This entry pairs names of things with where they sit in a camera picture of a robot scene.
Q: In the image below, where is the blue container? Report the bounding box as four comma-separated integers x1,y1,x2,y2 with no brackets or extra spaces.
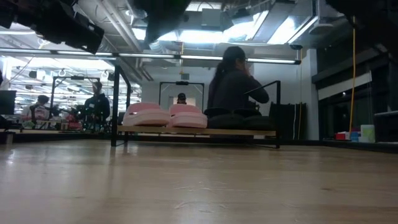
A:
349,127,362,143

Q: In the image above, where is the black upright case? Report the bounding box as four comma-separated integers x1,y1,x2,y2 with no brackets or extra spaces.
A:
268,101,308,141

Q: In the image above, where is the yellow cable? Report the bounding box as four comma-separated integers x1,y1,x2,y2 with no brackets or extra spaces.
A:
348,15,357,135

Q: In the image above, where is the black monitor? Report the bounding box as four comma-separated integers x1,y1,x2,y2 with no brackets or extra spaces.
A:
0,90,17,116

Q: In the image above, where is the pink slide sandal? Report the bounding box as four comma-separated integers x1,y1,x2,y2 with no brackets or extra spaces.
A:
122,101,172,128
167,103,208,129

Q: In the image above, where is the wooden shelf black metal frame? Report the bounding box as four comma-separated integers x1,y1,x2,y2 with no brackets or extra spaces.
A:
110,64,282,150

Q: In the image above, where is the black rig frame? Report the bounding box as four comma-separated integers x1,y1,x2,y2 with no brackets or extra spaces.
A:
49,75,101,129
159,81,205,108

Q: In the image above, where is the long ceiling light bar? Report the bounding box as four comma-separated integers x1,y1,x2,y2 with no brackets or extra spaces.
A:
0,47,302,65

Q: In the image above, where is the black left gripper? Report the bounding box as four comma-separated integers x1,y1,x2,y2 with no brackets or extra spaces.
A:
32,0,105,55

